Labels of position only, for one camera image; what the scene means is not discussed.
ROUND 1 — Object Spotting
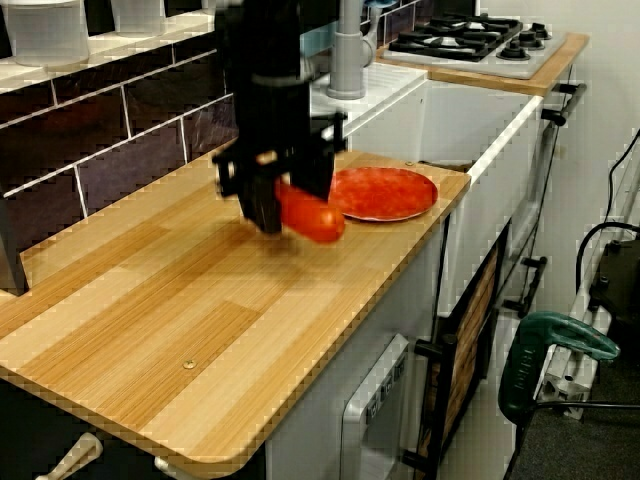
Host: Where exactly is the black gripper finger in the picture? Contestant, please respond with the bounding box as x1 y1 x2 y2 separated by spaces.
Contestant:
292 147 336 205
238 173 285 235

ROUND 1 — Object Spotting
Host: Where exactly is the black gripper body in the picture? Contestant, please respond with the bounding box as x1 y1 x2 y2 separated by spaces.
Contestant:
213 79 349 198

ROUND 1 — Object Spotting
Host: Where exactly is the red toy sausage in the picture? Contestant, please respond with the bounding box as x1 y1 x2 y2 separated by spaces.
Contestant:
273 180 347 246

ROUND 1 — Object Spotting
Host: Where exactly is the red round plate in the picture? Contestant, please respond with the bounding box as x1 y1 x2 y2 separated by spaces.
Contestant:
327 166 440 223

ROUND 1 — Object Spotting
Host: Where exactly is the teal plastic bin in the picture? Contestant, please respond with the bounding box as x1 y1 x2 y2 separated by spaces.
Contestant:
299 27 335 61

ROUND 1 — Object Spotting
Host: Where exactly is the grey toy faucet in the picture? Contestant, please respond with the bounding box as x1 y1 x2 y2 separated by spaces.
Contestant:
326 0 380 100

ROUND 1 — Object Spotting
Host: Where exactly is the white toy sink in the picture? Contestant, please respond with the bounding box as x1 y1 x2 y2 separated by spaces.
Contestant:
309 64 545 176

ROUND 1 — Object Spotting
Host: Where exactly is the white lidded plastic container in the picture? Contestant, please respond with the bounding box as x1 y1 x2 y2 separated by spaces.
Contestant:
0 0 91 69
110 0 167 38

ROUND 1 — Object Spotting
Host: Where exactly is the black stove grate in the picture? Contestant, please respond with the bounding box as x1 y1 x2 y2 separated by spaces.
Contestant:
388 12 525 64

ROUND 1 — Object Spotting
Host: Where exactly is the wood panel cabinet door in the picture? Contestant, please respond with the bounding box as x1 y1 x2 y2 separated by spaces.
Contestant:
428 243 505 454

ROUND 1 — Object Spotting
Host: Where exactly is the grey dishwasher front panel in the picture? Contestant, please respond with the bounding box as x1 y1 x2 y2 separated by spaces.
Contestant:
340 333 411 480

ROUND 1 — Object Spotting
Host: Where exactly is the white toy stove top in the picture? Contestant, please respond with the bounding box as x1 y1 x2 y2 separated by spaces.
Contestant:
381 13 570 81

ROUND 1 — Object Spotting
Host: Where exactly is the black power supply box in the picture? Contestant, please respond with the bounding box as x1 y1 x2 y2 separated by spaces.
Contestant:
588 238 640 315

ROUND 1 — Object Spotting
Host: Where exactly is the black cabinet handle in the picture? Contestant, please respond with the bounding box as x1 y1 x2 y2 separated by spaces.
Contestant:
402 336 460 470
501 255 549 318

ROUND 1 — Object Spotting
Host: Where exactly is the black shelf post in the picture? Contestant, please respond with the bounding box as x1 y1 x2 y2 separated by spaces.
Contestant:
0 193 30 297

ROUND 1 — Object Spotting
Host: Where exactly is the black oven handle bar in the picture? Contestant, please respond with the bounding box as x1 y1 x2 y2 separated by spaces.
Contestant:
538 81 587 128

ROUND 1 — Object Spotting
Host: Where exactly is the black cable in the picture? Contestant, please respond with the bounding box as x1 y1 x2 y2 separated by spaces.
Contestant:
606 128 640 222
574 218 640 304
513 398 640 480

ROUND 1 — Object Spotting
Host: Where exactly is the aluminium frame rail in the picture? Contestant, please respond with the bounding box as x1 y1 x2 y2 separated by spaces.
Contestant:
535 298 617 422

